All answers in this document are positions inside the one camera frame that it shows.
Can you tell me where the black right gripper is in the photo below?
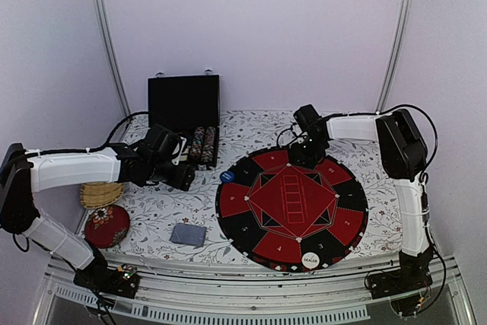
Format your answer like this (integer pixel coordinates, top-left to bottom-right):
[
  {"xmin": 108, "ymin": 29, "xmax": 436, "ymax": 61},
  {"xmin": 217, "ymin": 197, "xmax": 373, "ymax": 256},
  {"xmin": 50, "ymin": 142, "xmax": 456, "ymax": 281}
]
[{"xmin": 292, "ymin": 135, "xmax": 327, "ymax": 164}]

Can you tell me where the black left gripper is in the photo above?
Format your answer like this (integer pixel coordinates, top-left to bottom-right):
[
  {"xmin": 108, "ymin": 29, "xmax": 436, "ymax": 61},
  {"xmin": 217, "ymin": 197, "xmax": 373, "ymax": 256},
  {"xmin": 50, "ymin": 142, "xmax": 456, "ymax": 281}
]
[{"xmin": 148, "ymin": 159, "xmax": 196, "ymax": 191}]

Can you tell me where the blue small blind button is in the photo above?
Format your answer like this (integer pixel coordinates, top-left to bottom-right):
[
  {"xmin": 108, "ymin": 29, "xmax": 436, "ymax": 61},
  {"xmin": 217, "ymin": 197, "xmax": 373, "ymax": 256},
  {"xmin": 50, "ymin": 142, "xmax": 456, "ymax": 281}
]
[{"xmin": 219, "ymin": 170, "xmax": 235, "ymax": 183}]

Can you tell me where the white blue dealer button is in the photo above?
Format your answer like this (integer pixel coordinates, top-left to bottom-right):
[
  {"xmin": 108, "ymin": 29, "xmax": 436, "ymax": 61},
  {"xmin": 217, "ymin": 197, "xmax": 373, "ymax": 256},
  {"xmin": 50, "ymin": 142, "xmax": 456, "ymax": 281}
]
[{"xmin": 301, "ymin": 252, "xmax": 320, "ymax": 269}]

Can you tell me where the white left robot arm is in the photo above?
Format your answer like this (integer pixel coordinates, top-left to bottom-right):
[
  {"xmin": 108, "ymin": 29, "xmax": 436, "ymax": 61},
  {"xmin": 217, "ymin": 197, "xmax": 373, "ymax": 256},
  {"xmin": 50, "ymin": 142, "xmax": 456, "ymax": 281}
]
[{"xmin": 1, "ymin": 125, "xmax": 195, "ymax": 290}]

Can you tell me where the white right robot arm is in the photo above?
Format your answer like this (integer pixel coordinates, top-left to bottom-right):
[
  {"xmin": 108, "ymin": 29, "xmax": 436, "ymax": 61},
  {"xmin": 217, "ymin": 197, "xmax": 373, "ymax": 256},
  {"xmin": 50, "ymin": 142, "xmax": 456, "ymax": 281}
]
[{"xmin": 286, "ymin": 104, "xmax": 436, "ymax": 292}]

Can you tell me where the chip row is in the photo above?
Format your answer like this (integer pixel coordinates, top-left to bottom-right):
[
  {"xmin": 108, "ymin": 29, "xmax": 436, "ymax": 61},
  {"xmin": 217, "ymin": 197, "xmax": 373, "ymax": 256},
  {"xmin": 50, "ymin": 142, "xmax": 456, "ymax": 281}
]
[
  {"xmin": 189, "ymin": 127, "xmax": 205, "ymax": 161},
  {"xmin": 200, "ymin": 126, "xmax": 216, "ymax": 163}
]

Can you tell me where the far right chip row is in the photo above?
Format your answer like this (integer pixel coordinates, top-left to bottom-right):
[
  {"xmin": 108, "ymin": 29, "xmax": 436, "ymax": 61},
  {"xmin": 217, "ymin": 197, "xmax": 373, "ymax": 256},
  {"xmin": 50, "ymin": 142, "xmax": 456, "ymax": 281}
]
[{"xmin": 200, "ymin": 126, "xmax": 216, "ymax": 163}]

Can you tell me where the floral white tablecloth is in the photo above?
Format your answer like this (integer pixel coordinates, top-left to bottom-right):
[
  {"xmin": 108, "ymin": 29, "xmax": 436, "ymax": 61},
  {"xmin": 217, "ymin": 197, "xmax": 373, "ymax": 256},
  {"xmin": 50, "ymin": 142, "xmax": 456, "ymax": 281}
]
[{"xmin": 101, "ymin": 111, "xmax": 403, "ymax": 266}]

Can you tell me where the round red black poker mat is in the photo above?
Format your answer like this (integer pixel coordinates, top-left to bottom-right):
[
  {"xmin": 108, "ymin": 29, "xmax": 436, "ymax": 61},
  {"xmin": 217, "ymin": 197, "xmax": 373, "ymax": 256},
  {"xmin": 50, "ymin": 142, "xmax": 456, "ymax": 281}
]
[{"xmin": 215, "ymin": 148, "xmax": 368, "ymax": 272}]

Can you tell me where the woven bamboo tray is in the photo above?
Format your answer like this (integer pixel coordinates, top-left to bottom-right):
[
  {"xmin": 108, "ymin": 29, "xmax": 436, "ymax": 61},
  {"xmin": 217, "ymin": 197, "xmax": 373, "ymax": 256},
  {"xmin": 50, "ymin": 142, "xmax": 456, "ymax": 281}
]
[{"xmin": 80, "ymin": 183, "xmax": 125, "ymax": 209}]

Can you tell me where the black poker chip case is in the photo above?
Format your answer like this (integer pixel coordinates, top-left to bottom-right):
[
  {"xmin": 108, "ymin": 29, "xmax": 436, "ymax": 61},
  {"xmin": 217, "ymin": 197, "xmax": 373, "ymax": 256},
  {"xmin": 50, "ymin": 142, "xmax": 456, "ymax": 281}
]
[{"xmin": 148, "ymin": 74, "xmax": 220, "ymax": 169}]

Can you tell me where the red floral round cushion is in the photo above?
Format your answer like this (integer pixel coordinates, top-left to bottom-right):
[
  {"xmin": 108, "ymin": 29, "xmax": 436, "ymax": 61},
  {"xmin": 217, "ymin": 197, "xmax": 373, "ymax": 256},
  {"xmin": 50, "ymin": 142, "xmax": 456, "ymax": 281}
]
[{"xmin": 83, "ymin": 205, "xmax": 130, "ymax": 249}]

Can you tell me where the blue playing card deck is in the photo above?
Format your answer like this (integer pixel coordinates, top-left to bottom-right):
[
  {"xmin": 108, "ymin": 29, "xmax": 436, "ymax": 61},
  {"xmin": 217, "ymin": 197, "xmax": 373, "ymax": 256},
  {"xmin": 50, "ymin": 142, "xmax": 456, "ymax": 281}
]
[{"xmin": 170, "ymin": 223, "xmax": 207, "ymax": 247}]

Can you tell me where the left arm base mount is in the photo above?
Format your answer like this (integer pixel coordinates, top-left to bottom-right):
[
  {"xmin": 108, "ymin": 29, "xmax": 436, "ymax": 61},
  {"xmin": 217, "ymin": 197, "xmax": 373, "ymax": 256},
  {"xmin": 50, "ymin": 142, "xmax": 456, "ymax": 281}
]
[{"xmin": 73, "ymin": 262, "xmax": 140, "ymax": 299}]

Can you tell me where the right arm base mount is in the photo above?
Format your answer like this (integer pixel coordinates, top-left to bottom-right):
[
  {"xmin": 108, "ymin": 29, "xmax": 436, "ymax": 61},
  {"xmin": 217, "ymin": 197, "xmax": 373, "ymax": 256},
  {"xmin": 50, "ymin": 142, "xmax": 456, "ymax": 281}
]
[{"xmin": 364, "ymin": 252, "xmax": 433, "ymax": 317}]

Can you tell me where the aluminium frame post left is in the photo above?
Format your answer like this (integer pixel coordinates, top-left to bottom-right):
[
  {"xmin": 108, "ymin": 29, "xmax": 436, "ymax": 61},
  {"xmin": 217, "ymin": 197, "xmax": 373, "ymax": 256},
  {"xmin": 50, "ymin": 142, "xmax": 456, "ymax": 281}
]
[{"xmin": 93, "ymin": 0, "xmax": 132, "ymax": 116}]

